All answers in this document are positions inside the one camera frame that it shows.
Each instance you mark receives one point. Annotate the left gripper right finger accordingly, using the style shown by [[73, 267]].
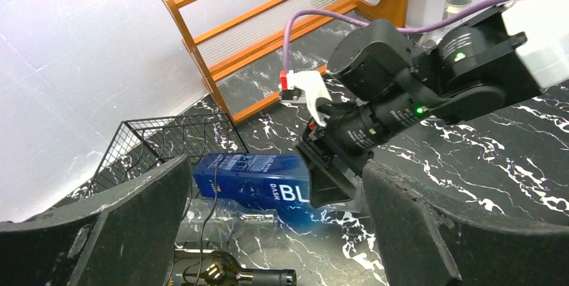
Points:
[[426, 237]]

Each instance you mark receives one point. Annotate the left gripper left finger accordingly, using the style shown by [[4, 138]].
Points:
[[54, 247]]

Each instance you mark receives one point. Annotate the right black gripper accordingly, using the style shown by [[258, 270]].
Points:
[[326, 162]]

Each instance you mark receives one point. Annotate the clear round silver-cap bottle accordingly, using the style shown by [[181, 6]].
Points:
[[451, 9]]

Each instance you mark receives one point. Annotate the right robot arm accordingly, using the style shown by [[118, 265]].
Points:
[[498, 53]]

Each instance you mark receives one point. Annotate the orange wooden shelf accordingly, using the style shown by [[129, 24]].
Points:
[[238, 59]]

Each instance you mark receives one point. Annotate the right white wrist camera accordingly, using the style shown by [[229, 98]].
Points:
[[306, 87]]

